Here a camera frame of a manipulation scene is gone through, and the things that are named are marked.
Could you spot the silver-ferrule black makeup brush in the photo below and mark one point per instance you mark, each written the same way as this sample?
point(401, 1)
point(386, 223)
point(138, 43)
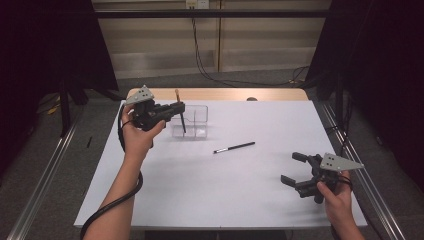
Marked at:
point(236, 146)

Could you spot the dark table grommet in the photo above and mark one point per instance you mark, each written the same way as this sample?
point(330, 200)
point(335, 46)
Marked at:
point(251, 99)

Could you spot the wooden table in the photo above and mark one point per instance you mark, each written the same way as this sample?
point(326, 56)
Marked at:
point(216, 94)

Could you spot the person's left hand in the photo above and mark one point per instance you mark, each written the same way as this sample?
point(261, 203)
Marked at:
point(140, 140)

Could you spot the black horizontal frame bar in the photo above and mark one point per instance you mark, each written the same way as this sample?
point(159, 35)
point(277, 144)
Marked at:
point(213, 13)

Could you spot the black curtain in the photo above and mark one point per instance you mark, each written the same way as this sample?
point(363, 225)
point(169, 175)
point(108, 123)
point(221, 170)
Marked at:
point(43, 50)
point(383, 66)

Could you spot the aluminium floor rail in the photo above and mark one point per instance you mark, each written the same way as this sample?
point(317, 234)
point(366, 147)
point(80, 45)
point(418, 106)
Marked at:
point(43, 186)
point(376, 203)

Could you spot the white wall outlet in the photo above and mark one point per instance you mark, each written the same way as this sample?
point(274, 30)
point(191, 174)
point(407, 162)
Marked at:
point(197, 4)

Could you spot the person's right hand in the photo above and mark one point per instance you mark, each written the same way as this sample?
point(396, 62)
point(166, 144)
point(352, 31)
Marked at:
point(338, 206)

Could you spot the orange-tipped black makeup brush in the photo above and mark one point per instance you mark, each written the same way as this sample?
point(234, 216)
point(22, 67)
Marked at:
point(177, 95)

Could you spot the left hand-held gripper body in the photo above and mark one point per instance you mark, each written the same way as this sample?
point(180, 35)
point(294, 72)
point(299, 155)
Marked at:
point(148, 115)

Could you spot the white table cover sheet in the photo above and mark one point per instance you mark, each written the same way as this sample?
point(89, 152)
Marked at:
point(233, 200)

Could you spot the small black stick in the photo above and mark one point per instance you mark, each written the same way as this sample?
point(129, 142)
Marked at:
point(89, 142)

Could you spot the clear acrylic organizer box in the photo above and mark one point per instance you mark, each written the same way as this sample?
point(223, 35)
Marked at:
point(200, 116)

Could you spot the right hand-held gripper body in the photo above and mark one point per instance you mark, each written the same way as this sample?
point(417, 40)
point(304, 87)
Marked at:
point(328, 176)

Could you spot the black metal stand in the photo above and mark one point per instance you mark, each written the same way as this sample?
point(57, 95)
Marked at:
point(65, 110)
point(339, 100)

